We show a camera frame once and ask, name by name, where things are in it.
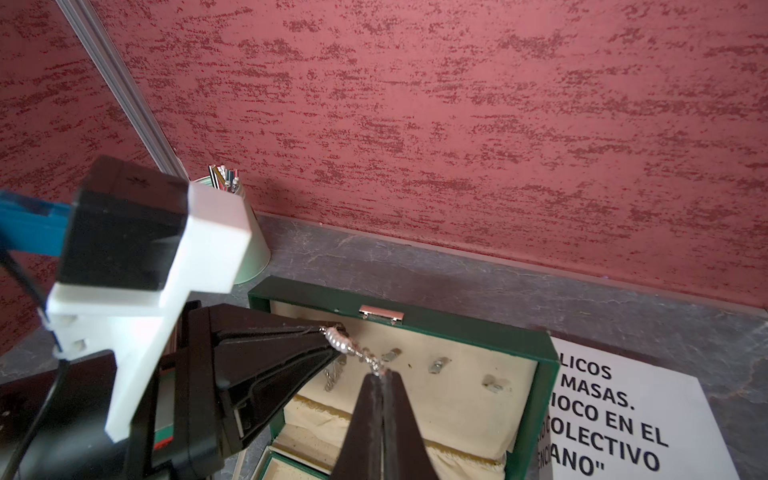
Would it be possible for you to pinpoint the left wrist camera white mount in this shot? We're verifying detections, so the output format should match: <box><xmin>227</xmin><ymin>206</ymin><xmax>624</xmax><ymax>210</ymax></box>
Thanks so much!
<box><xmin>46</xmin><ymin>156</ymin><xmax>252</xmax><ymax>442</ymax></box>

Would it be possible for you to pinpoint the left aluminium corner post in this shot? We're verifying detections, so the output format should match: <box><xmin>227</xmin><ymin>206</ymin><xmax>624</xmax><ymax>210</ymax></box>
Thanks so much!
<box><xmin>56</xmin><ymin>0</ymin><xmax>189</xmax><ymax>181</ymax></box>

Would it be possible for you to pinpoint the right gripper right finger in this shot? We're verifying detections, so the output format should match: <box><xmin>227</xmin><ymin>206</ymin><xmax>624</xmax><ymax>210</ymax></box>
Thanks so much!
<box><xmin>381</xmin><ymin>370</ymin><xmax>438</xmax><ymax>480</ymax></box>

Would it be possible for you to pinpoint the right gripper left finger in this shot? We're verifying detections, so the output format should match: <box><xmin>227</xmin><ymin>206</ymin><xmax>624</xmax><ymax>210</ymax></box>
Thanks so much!
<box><xmin>331</xmin><ymin>374</ymin><xmax>384</xmax><ymax>480</ymax></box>

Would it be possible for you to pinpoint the coloured pencils bundle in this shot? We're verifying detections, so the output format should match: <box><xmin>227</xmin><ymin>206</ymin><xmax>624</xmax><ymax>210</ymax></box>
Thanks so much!
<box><xmin>208</xmin><ymin>165</ymin><xmax>241</xmax><ymax>193</ymax></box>

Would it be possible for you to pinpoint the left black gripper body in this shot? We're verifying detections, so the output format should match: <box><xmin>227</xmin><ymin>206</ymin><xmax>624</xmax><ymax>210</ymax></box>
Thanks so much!
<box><xmin>107</xmin><ymin>301</ymin><xmax>240</xmax><ymax>479</ymax></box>

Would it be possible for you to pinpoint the mint green pencil cup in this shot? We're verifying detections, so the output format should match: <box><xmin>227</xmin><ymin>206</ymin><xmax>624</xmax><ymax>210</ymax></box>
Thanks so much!
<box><xmin>178</xmin><ymin>182</ymin><xmax>271</xmax><ymax>293</ymax></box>

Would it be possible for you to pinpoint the white printed paper sheet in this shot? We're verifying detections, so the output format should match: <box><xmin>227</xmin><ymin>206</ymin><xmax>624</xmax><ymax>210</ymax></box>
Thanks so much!
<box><xmin>535</xmin><ymin>339</ymin><xmax>738</xmax><ymax>479</ymax></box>

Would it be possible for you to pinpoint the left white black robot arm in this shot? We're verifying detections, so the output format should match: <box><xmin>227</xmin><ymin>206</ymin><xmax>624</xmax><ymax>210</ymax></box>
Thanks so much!
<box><xmin>1</xmin><ymin>301</ymin><xmax>337</xmax><ymax>479</ymax></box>

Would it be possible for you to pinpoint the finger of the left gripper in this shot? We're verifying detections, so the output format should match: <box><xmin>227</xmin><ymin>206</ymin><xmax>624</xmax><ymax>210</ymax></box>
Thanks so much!
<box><xmin>221</xmin><ymin>350</ymin><xmax>339</xmax><ymax>455</ymax></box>
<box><xmin>208</xmin><ymin>304</ymin><xmax>345</xmax><ymax>372</ymax></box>

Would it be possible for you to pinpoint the silver jewelry chain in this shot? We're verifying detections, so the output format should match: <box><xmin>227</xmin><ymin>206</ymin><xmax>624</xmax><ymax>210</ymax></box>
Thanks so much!
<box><xmin>319</xmin><ymin>323</ymin><xmax>386</xmax><ymax>378</ymax></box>

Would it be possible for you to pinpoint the green jewelry box beige lining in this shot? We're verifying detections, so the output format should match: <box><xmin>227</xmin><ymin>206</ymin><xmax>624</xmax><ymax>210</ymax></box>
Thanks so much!
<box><xmin>248</xmin><ymin>276</ymin><xmax>559</xmax><ymax>479</ymax></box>

